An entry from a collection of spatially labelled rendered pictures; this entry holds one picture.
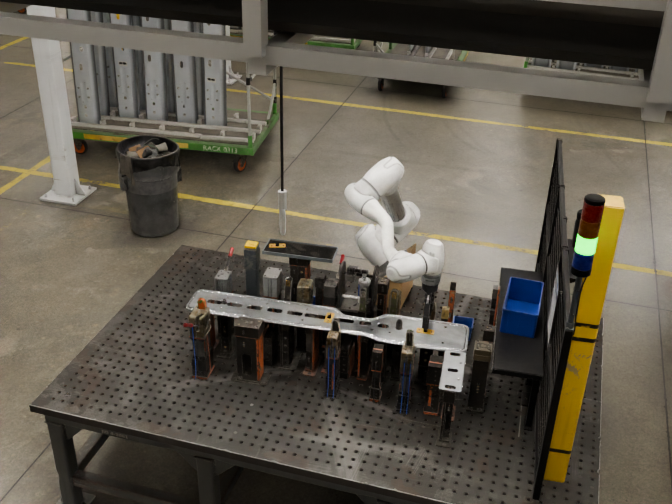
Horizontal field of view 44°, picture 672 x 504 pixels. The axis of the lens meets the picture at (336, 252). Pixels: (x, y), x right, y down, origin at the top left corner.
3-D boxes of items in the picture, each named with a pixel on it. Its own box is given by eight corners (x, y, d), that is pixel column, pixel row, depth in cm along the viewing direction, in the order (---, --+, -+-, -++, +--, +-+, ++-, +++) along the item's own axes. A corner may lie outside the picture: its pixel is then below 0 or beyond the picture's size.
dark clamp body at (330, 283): (317, 350, 428) (318, 287, 409) (323, 335, 439) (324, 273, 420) (337, 353, 426) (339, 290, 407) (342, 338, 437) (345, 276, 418)
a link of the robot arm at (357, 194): (356, 207, 397) (376, 188, 398) (334, 190, 408) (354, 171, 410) (366, 222, 407) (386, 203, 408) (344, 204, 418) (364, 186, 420)
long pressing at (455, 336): (181, 313, 403) (180, 310, 402) (197, 289, 422) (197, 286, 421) (466, 354, 379) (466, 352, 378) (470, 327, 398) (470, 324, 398)
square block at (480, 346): (465, 411, 389) (473, 349, 371) (467, 400, 395) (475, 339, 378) (483, 414, 387) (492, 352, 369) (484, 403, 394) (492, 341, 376)
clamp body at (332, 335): (320, 397, 395) (321, 338, 378) (325, 382, 405) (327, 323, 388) (339, 400, 393) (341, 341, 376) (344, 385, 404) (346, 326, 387)
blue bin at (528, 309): (498, 331, 388) (502, 308, 382) (507, 298, 414) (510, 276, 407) (534, 338, 384) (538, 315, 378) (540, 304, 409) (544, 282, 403)
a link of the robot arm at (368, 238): (372, 267, 473) (346, 239, 470) (395, 245, 475) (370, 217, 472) (378, 269, 457) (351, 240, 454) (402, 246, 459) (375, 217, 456)
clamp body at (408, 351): (391, 413, 386) (396, 353, 369) (395, 397, 397) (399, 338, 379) (410, 416, 385) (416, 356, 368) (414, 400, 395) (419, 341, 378)
